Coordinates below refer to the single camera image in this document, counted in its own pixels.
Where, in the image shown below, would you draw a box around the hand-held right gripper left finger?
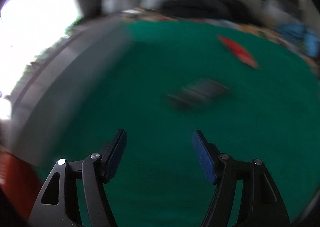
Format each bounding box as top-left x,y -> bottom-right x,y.
28,128 -> 128,227

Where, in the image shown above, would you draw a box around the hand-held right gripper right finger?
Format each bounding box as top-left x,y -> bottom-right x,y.
192,129 -> 292,227

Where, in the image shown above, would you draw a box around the long black clear cracker packet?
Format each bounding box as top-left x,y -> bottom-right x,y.
165,78 -> 235,113

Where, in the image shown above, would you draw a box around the red container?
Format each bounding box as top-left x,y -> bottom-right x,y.
0,151 -> 44,220

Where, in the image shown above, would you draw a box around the red snack packet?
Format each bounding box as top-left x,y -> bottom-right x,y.
217,35 -> 260,69

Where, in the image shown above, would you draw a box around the green blanket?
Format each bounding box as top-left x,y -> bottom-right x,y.
37,21 -> 320,227

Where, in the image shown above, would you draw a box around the grey bedside panel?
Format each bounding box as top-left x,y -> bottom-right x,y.
10,21 -> 135,167

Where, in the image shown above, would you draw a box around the black down jacket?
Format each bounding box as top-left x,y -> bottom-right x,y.
160,0 -> 258,26

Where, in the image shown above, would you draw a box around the blue cloth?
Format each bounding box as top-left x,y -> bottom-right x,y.
277,23 -> 320,59

